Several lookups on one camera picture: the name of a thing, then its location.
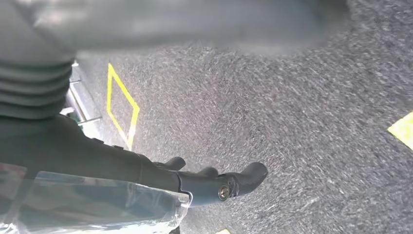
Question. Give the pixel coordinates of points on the yellow floor tape square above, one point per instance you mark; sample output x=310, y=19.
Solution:
x=403, y=130
x=134, y=109

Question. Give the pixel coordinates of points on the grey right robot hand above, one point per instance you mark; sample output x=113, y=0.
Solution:
x=80, y=193

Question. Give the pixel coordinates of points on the stainless steel table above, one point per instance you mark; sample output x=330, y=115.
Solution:
x=80, y=106

